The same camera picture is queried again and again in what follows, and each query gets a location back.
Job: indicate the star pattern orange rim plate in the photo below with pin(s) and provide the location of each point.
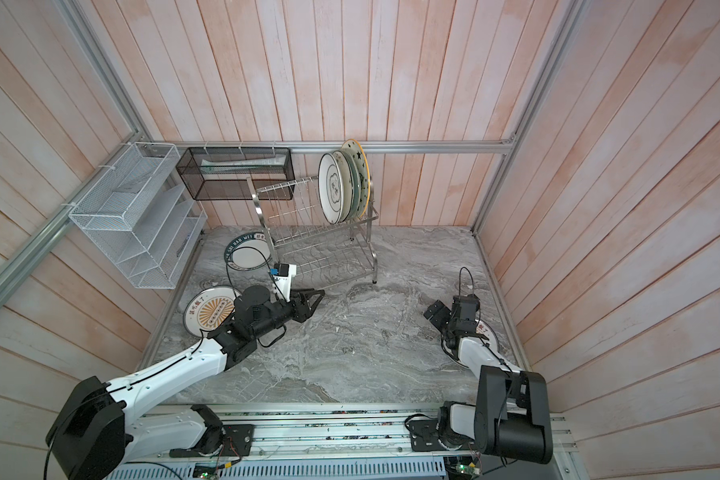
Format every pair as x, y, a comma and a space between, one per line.
363, 166

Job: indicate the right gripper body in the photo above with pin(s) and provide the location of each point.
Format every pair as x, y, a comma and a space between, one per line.
443, 319

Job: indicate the white plate green outline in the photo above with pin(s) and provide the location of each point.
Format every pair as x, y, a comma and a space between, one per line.
330, 186

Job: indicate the aluminium frame bar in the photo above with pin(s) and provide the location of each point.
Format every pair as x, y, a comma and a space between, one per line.
535, 63
22, 264

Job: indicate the white wire mesh shelf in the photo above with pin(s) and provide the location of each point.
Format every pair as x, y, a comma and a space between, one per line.
145, 227

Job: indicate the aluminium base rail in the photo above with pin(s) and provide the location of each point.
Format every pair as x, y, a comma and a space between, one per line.
344, 440

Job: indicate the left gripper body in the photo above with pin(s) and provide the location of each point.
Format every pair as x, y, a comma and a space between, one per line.
298, 314

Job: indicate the horizontal aluminium wall bar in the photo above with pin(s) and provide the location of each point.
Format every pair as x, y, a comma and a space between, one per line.
369, 146

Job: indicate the white plate dark green rim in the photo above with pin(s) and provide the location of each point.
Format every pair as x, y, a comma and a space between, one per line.
247, 252

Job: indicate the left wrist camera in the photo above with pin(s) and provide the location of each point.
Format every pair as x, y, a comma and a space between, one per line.
283, 275

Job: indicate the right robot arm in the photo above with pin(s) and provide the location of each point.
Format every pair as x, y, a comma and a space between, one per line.
510, 418

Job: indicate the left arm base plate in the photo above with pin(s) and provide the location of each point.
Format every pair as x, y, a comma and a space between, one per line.
234, 441

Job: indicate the black mesh wall basket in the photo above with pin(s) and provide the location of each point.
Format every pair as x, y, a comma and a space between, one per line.
222, 173

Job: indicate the right aluminium frame bar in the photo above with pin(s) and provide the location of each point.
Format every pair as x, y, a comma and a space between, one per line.
535, 63

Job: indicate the orange sunburst plate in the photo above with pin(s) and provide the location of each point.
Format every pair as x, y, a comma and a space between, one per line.
208, 309
489, 336

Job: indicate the mint green flower plate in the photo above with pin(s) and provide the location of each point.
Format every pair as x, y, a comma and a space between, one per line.
356, 185

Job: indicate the steel two-tier dish rack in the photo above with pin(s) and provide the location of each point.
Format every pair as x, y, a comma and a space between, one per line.
326, 255

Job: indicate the cream floral plate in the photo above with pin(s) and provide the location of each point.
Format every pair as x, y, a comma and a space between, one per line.
346, 183

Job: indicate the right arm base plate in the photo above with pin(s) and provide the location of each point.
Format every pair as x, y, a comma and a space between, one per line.
426, 435

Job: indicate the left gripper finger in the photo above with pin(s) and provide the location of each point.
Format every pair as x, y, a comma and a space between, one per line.
310, 292
313, 301

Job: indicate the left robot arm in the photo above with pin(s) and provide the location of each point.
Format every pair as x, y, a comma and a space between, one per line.
103, 424

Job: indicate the left aluminium frame bar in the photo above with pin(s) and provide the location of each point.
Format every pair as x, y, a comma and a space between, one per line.
22, 264

